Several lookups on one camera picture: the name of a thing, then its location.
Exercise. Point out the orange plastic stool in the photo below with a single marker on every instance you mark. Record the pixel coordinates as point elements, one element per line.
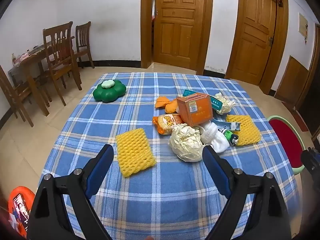
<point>23,191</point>

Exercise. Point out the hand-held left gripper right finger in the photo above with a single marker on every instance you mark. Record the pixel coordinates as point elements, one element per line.
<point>217,170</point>

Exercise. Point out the orange cardboard box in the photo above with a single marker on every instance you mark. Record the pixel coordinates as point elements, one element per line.
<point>195,110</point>

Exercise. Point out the open wooden door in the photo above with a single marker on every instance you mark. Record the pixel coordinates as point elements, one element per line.
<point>180,25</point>

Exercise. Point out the green toy car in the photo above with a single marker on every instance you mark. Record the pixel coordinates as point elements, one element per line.
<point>228,135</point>

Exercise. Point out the wooden chair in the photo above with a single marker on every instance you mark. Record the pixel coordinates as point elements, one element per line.
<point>58,45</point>
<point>83,37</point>
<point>13,92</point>

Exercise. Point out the framed wall notice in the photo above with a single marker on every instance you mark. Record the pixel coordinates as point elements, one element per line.
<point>303,25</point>

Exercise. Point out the red wall device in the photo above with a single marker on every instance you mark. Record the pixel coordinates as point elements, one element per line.
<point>279,1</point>

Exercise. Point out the green flower-shaped container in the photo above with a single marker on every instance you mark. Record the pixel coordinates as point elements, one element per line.
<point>110,93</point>

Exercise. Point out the blue plaid tablecloth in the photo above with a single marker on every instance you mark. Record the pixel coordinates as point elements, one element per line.
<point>140,105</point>

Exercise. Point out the orange candy-shaped pouch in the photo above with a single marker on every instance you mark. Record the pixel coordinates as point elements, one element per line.
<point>162,102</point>

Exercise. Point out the teal cardboard box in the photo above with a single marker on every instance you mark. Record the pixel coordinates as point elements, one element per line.
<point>217,102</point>

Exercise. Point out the white sock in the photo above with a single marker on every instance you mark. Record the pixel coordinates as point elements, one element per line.
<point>217,140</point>

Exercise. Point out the large crumpled cream paper ball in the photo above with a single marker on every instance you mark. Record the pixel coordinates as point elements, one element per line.
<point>186,142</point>

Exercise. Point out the red stool with green rim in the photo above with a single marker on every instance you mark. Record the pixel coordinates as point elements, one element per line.
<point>285,137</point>

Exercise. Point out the orange snack packet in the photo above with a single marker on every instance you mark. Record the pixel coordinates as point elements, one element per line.
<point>166,123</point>

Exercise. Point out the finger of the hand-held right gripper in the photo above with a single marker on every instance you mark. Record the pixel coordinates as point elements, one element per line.
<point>311,162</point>

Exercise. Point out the yellow foam net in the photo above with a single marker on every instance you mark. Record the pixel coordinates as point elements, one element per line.
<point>247,127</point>
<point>135,152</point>

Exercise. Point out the closed wooden door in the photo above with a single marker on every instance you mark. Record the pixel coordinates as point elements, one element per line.
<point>255,35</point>

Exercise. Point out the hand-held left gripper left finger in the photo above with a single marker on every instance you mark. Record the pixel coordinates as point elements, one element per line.
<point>97,177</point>

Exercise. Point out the wooden dining table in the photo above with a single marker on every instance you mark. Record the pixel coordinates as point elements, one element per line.
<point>32,57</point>

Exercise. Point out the pink packet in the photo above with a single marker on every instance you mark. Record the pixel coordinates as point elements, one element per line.
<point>19,59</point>

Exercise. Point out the wooden door frame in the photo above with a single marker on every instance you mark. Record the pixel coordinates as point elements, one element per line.
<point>145,25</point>

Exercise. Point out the small wooden cabinet door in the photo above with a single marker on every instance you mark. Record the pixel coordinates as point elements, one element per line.
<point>291,80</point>

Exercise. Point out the smartphone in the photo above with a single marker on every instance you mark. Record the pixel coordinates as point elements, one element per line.
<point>21,210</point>

